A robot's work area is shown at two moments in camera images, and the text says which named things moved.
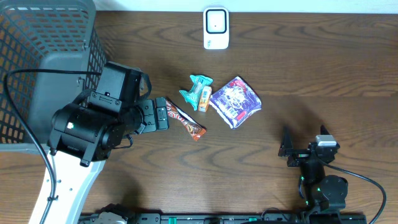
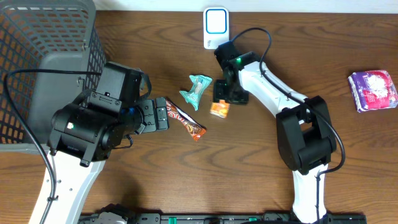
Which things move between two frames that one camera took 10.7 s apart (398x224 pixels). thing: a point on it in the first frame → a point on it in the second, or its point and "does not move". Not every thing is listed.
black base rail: [224, 218] does not move
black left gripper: [150, 115] does not move
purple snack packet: [235, 101] → [373, 89]
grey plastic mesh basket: [53, 35] does not move
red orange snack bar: [195, 130] does not move
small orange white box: [205, 98] → [220, 109]
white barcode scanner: [216, 28] does not move
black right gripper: [286, 149] → [219, 94]
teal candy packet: [193, 96] does not move
